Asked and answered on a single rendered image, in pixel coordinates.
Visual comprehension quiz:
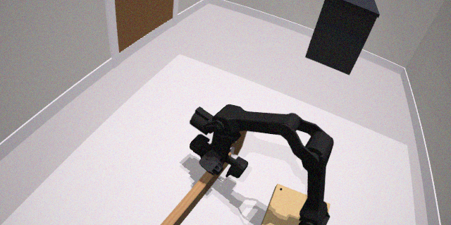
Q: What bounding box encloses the brown wooden post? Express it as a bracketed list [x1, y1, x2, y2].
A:
[230, 131, 247, 155]

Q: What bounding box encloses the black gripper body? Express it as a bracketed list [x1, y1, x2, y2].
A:
[190, 133, 248, 178]

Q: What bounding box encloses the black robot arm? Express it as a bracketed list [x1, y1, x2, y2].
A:
[190, 104, 334, 225]

